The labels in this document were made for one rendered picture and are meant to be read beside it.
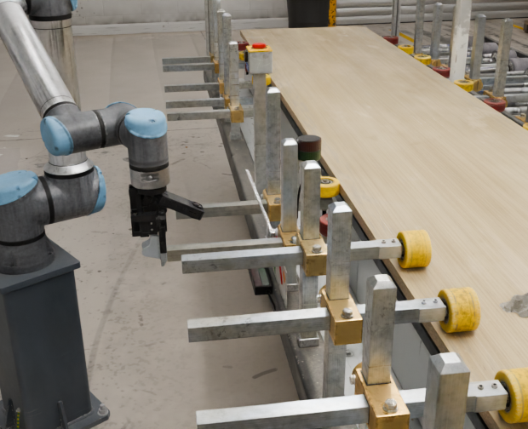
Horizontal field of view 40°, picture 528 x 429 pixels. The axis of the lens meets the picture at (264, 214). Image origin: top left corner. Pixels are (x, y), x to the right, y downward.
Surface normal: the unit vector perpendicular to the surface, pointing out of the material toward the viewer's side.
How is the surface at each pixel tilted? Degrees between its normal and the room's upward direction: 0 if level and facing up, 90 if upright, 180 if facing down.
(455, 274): 0
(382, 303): 90
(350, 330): 90
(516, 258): 0
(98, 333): 0
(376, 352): 90
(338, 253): 90
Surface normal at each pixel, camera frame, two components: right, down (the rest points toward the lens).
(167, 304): -0.01, -0.91
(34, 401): 0.64, 0.31
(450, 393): 0.14, 0.40
